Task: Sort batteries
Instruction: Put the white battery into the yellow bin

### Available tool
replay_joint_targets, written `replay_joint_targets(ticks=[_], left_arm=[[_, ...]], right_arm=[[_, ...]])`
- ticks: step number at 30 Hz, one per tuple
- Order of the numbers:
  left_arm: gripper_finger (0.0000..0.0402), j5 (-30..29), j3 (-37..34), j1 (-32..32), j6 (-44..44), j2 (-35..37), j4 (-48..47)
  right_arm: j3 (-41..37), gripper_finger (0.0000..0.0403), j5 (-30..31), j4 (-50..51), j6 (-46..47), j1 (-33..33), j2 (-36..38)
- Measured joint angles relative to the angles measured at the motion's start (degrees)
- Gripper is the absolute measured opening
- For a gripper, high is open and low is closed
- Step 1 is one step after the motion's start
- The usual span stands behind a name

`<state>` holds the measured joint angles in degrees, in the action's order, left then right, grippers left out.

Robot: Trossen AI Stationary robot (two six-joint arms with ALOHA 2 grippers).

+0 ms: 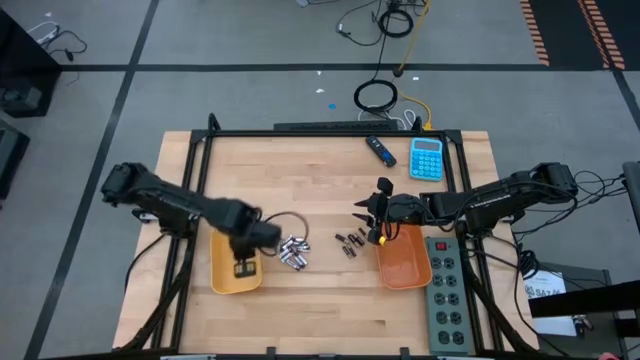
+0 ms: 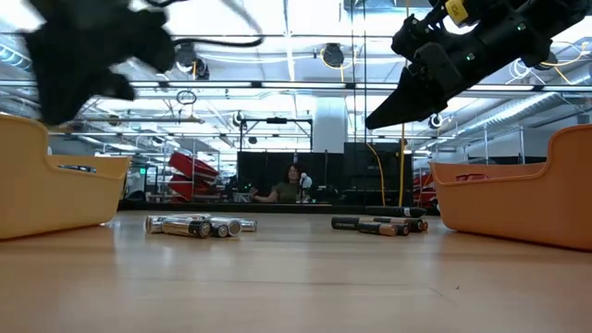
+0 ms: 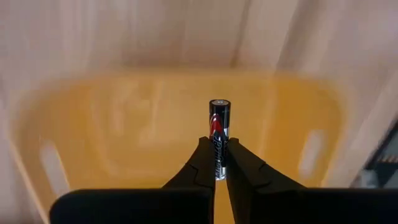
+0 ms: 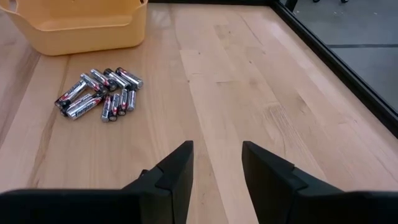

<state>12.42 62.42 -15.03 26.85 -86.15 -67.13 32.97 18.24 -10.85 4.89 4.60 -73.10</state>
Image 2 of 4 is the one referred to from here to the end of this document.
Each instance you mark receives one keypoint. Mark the black aluminium frame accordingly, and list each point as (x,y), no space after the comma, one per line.
(300,208)

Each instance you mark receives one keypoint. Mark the orange plastic bin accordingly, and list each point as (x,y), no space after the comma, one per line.
(509,208)

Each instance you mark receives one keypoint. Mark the red cart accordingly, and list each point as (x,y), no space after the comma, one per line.
(192,168)
(423,189)

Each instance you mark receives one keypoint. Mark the person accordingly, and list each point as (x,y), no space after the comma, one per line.
(287,189)

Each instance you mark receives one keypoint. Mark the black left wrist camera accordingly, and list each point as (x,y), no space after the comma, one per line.
(155,41)

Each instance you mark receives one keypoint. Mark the long ceiling light strip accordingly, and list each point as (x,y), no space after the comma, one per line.
(208,85)

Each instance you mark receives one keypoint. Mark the silver battery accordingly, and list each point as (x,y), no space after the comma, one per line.
(249,225)
(233,226)
(220,231)
(152,224)
(182,227)

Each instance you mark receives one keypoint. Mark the black remote control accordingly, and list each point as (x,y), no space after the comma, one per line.
(398,212)

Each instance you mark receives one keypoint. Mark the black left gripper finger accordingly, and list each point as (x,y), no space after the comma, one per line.
(62,99)
(118,85)

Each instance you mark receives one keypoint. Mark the yellow plastic bin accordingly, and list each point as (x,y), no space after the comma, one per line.
(55,203)

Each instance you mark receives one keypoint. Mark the black gantry frame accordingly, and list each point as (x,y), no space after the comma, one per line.
(276,120)

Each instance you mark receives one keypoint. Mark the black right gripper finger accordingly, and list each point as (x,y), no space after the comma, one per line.
(416,99)

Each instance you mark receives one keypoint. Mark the black partition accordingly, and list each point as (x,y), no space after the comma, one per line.
(361,176)

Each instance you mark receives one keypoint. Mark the white desk lamp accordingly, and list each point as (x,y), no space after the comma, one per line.
(306,181)

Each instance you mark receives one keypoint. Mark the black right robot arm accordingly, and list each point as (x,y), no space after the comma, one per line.
(573,14)

